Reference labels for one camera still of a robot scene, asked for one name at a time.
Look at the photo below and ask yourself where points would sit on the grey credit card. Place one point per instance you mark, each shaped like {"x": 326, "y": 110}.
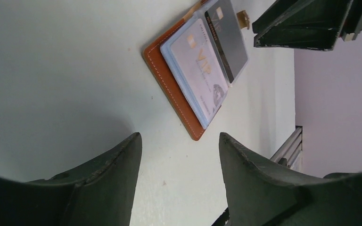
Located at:
{"x": 191, "y": 58}

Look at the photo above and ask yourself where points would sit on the brown leather card holder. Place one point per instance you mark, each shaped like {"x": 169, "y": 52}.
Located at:
{"x": 162, "y": 73}

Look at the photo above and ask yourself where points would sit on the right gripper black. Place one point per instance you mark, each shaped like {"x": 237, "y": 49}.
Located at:
{"x": 308, "y": 24}

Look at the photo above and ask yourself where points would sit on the aluminium frame rail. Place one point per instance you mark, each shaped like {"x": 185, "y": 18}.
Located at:
{"x": 290, "y": 154}

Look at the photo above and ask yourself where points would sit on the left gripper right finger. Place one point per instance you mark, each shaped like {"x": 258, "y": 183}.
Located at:
{"x": 261, "y": 192}

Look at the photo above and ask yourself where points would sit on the black credit card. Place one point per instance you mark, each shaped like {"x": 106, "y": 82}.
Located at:
{"x": 228, "y": 38}

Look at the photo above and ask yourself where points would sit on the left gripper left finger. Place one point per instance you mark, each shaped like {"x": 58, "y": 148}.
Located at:
{"x": 99, "y": 192}

